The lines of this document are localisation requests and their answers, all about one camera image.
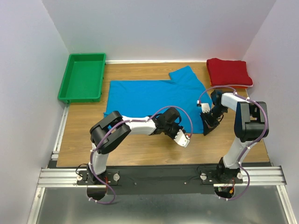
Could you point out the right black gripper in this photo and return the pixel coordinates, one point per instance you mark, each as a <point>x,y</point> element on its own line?
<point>206,128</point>

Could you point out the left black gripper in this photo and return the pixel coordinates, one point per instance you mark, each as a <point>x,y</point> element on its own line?
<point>178,128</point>

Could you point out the blue t shirt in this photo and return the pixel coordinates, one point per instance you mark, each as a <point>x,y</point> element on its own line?
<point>143,98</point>

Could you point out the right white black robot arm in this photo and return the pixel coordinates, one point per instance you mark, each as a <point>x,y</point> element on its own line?
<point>250,126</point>

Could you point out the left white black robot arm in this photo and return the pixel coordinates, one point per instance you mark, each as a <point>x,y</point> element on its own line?
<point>109,133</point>

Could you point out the folded red t shirt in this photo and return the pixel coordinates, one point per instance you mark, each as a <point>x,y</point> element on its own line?
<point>236,67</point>

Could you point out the green plastic tray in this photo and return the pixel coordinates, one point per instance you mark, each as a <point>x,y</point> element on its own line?
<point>83,77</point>

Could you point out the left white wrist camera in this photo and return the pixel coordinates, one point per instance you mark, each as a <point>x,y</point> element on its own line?
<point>182,139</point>

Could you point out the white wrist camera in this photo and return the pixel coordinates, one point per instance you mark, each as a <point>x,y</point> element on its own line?
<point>182,139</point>
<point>205,107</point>

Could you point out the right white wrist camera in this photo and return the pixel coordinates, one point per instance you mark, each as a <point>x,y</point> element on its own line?
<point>205,107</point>

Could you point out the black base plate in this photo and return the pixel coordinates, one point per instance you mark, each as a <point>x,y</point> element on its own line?
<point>160,180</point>

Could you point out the aluminium frame rail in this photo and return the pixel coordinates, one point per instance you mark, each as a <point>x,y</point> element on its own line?
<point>66,177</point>

